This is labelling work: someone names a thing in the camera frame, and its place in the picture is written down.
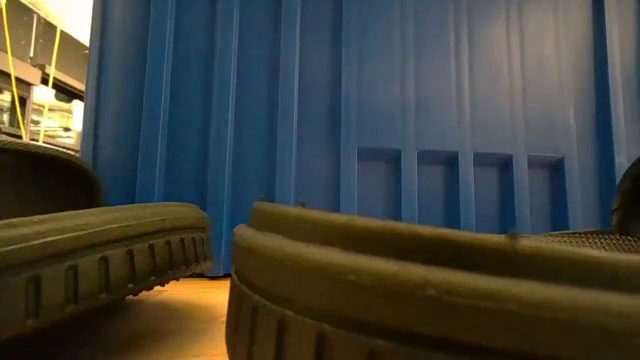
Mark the black slide sandal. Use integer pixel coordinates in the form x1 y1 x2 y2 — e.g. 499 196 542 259
224 157 640 360
0 137 212 341

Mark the background storage shelving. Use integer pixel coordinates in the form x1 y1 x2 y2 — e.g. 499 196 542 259
0 0 94 151

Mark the yellow hanging cable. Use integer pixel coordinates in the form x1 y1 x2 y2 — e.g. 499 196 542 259
38 27 62 145
0 0 27 142

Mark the blue plastic bin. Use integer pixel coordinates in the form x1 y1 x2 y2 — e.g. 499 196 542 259
79 0 640 277

